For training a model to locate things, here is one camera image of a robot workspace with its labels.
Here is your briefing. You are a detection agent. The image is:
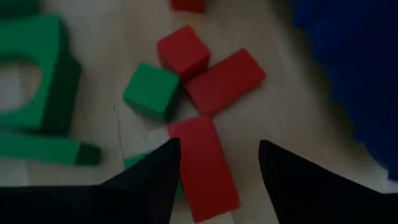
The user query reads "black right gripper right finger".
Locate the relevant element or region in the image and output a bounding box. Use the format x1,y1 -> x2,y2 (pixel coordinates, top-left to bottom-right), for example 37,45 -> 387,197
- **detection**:
258,139 -> 398,224

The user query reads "red foam block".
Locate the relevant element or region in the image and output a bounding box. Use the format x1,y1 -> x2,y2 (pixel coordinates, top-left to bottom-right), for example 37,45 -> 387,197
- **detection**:
169,0 -> 208,14
156,24 -> 212,82
183,48 -> 267,118
167,114 -> 241,223

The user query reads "green foam block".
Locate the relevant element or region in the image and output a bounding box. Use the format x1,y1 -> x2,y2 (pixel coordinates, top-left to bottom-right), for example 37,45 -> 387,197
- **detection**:
123,151 -> 153,170
122,63 -> 181,122
0,15 -> 82,134
0,0 -> 41,15
0,132 -> 102,166

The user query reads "large blue plastic bin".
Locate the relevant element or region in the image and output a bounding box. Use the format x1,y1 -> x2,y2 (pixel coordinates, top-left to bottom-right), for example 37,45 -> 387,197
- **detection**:
289,0 -> 398,181

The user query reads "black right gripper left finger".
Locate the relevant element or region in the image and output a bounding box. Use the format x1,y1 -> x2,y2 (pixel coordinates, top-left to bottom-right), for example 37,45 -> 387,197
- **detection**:
0,138 -> 181,224

